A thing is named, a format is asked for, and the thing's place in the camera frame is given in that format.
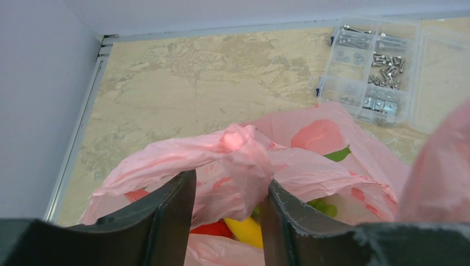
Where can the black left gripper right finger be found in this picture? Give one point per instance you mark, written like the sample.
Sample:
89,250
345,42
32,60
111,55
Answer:
294,233

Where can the pink plastic bag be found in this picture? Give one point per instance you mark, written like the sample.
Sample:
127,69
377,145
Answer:
399,215

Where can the red fake fruit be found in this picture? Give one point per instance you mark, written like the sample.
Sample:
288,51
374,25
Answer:
218,228

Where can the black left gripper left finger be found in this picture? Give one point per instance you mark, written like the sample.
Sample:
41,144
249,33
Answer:
151,231

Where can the aluminium table frame rail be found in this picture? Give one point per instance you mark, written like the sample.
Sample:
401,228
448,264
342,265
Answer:
152,87

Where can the green fake grapes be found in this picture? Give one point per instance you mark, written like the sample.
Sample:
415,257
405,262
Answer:
321,205

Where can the yellow fake banana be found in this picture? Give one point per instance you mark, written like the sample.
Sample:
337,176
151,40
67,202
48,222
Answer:
247,231

